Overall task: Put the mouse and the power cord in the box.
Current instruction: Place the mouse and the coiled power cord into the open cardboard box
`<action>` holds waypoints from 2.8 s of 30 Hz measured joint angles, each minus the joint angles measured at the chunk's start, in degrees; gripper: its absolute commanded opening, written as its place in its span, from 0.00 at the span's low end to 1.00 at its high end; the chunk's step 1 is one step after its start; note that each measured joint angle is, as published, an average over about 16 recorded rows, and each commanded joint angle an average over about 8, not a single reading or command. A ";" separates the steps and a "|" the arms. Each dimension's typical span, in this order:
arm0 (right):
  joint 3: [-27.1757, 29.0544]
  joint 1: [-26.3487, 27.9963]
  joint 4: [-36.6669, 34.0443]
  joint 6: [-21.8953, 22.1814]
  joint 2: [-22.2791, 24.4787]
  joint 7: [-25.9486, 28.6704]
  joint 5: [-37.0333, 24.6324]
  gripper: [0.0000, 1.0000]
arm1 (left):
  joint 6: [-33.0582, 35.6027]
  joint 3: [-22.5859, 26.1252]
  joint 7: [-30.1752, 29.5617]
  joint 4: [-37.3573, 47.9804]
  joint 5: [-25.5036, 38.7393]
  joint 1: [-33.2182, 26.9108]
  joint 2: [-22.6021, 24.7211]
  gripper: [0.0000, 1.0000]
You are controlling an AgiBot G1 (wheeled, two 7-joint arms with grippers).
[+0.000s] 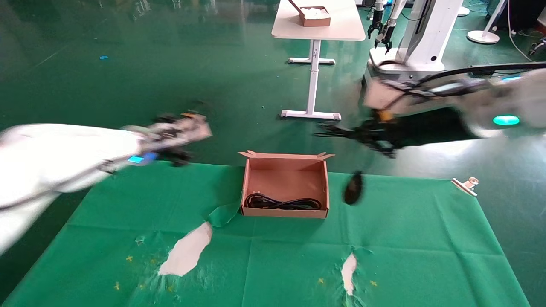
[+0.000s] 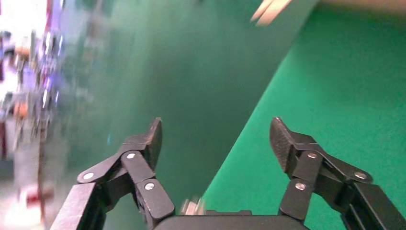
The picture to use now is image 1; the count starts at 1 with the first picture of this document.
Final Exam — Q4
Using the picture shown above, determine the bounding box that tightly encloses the torn green tablecloth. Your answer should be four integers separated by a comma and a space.
0, 161, 532, 307

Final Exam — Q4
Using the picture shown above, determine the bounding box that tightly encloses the metal table clip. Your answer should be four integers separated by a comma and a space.
451, 177, 481, 197

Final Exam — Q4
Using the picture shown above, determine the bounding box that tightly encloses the white wheeled background robot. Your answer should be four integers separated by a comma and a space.
363, 0, 465, 84

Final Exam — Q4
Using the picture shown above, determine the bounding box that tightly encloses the small cardboard box with white filling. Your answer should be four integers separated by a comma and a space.
288, 0, 332, 28

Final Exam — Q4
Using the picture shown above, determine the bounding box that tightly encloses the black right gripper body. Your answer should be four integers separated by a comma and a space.
396, 107, 477, 148

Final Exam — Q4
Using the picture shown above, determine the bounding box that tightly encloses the black power cable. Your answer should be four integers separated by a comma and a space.
244, 192, 322, 211

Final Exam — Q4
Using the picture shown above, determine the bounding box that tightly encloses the white floor cable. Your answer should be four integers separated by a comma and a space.
507, 0, 546, 64

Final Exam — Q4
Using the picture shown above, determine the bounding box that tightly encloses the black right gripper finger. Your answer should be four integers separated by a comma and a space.
340, 122, 399, 138
362, 136, 400, 159

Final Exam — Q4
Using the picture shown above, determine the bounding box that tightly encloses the open brown cardboard box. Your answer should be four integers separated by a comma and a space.
238, 150, 336, 220

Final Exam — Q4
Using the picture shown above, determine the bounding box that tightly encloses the white pedestal table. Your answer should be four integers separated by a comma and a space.
271, 0, 367, 122

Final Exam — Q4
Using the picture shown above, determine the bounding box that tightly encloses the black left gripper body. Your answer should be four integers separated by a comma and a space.
157, 146, 193, 168

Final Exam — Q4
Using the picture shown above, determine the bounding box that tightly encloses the black wired computer mouse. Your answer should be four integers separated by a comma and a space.
314, 122, 364, 206

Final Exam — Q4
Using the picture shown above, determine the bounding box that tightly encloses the white round floor stand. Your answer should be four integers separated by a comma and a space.
467, 0, 509, 45

